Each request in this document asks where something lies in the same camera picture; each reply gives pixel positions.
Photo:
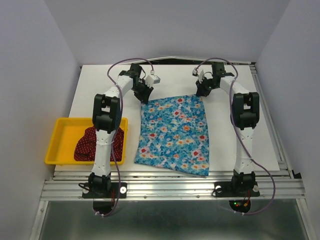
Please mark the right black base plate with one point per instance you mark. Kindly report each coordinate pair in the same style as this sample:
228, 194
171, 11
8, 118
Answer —
239, 195

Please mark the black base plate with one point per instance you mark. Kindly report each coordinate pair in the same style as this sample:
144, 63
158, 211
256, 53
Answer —
105, 201
239, 195

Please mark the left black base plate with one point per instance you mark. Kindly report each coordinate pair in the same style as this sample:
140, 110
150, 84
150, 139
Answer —
105, 201

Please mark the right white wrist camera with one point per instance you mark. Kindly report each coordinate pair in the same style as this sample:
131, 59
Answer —
199, 73

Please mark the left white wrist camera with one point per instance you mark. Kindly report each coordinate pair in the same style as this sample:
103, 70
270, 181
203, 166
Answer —
151, 80

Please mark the red polka dot skirt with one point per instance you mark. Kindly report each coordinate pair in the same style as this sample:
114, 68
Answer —
85, 149

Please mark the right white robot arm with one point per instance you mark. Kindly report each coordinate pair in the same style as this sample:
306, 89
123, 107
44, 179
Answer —
244, 116

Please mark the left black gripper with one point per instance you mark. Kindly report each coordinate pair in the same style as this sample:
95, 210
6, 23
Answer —
144, 97

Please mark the blue floral skirt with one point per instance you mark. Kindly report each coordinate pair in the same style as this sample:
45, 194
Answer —
174, 135

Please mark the yellow plastic tray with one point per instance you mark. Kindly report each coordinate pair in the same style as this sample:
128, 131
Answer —
66, 134

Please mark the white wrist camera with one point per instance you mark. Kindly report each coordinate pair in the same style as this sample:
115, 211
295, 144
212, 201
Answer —
199, 73
151, 80

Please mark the aluminium frame rail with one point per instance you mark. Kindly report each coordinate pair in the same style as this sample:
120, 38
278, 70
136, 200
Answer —
165, 186

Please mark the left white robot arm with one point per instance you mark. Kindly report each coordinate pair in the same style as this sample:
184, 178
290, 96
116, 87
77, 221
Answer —
106, 119

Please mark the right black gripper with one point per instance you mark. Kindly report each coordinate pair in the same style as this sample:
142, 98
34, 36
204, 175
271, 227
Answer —
200, 89

